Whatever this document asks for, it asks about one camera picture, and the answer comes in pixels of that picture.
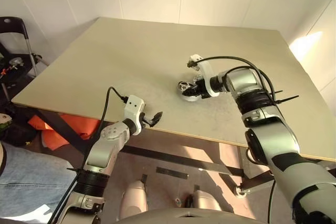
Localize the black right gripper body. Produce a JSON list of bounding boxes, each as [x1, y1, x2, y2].
[[193, 76, 212, 99]]

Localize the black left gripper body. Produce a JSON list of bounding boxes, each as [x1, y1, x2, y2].
[[140, 112, 155, 128]]

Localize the silver motor housing with lid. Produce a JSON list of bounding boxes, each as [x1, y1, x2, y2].
[[175, 80, 203, 102]]

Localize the silver spoked rotor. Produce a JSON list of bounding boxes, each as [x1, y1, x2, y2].
[[177, 81, 192, 93]]

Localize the orange cloth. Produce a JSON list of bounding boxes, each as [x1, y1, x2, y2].
[[27, 113, 102, 151]]

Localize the silver rounded robot foot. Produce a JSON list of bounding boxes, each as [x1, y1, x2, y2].
[[119, 180, 148, 219], [193, 189, 224, 211]]

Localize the black zip tie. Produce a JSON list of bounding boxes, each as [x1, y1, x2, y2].
[[267, 90, 300, 104]]

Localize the grey robot torso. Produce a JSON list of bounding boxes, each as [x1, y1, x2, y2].
[[109, 207, 258, 224]]

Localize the grey caster wheel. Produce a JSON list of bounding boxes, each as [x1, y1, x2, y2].
[[233, 185, 249, 198]]

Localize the black bag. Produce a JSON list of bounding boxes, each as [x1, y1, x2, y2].
[[5, 103, 37, 147]]

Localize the person's blue jeans leg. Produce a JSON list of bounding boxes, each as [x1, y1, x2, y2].
[[0, 141, 79, 224]]

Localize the clear object on chair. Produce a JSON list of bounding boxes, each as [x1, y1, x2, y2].
[[7, 57, 24, 71]]

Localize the black folding chair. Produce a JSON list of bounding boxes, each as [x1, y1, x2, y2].
[[0, 16, 50, 109]]

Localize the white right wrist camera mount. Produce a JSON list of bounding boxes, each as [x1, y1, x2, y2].
[[188, 54, 221, 98]]

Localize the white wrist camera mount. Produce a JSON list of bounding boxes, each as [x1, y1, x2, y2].
[[123, 94, 147, 135], [188, 54, 221, 98]]

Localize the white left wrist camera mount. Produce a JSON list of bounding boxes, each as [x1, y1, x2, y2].
[[123, 94, 147, 135]]

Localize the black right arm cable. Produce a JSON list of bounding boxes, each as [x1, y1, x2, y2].
[[186, 56, 279, 104]]

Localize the black metal table frame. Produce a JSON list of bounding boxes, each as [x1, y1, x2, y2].
[[10, 103, 336, 198]]

